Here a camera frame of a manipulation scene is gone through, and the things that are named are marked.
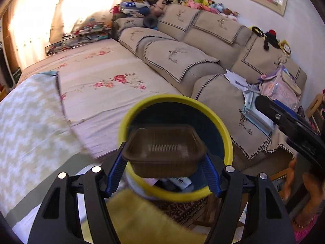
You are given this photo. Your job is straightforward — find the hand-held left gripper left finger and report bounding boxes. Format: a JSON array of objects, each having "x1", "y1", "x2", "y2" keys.
[{"x1": 27, "y1": 142, "x2": 127, "y2": 244}]

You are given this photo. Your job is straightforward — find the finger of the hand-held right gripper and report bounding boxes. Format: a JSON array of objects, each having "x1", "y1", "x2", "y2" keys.
[{"x1": 254, "y1": 95, "x2": 308, "y2": 136}]

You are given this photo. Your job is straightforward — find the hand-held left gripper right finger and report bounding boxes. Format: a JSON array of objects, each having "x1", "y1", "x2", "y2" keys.
[{"x1": 202, "y1": 152, "x2": 296, "y2": 244}]

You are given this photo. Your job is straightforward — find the brown plastic tray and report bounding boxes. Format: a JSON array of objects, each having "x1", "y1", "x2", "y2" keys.
[{"x1": 122, "y1": 125, "x2": 208, "y2": 178}]

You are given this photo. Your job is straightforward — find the yellow rimmed trash bin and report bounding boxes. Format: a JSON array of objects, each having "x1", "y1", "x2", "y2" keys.
[{"x1": 117, "y1": 94, "x2": 234, "y2": 203}]

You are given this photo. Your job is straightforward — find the person's right hand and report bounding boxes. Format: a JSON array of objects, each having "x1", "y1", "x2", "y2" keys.
[{"x1": 282, "y1": 158, "x2": 325, "y2": 225}]

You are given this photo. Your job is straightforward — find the pink bag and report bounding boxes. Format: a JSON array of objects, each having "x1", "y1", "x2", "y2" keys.
[{"x1": 258, "y1": 65, "x2": 303, "y2": 113}]

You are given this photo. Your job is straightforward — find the pile of papers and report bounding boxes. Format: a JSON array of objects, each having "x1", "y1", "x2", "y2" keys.
[{"x1": 223, "y1": 69, "x2": 278, "y2": 136}]

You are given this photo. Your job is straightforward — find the wooden stool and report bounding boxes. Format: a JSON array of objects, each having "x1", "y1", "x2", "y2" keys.
[{"x1": 304, "y1": 94, "x2": 325, "y2": 133}]

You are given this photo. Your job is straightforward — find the patterned rug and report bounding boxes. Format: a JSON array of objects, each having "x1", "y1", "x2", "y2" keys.
[{"x1": 157, "y1": 195, "x2": 217, "y2": 224}]

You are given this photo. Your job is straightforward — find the black yellow plush toy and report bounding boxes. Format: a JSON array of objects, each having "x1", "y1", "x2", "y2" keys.
[{"x1": 247, "y1": 25, "x2": 293, "y2": 57}]

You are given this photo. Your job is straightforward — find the floral pink sheet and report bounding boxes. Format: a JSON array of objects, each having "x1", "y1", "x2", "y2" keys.
[{"x1": 17, "y1": 38, "x2": 189, "y2": 158}]

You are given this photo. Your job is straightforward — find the beige sofa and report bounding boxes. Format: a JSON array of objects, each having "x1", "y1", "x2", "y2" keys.
[{"x1": 112, "y1": 4, "x2": 308, "y2": 174}]

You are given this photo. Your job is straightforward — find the row of plush toys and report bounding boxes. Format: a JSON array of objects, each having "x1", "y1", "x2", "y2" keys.
[{"x1": 149, "y1": 0, "x2": 239, "y2": 22}]

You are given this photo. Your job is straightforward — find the small black box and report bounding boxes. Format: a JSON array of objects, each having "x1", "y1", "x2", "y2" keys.
[{"x1": 10, "y1": 67, "x2": 22, "y2": 85}]

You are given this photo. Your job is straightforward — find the cluttered glass side table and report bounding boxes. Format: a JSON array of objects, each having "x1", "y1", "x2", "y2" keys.
[{"x1": 45, "y1": 22, "x2": 113, "y2": 57}]

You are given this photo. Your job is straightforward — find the dark round cushion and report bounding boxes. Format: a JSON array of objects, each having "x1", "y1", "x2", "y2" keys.
[{"x1": 143, "y1": 13, "x2": 159, "y2": 30}]

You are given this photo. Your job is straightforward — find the black white tower fan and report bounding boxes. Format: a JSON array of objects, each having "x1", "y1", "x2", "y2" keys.
[{"x1": 0, "y1": 47, "x2": 12, "y2": 88}]

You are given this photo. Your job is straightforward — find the star printed bag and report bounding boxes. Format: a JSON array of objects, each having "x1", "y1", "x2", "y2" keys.
[{"x1": 119, "y1": 1, "x2": 143, "y2": 14}]

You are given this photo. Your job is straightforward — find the cream patterned curtain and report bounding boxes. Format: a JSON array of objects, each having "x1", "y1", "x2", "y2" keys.
[{"x1": 4, "y1": 0, "x2": 123, "y2": 67}]

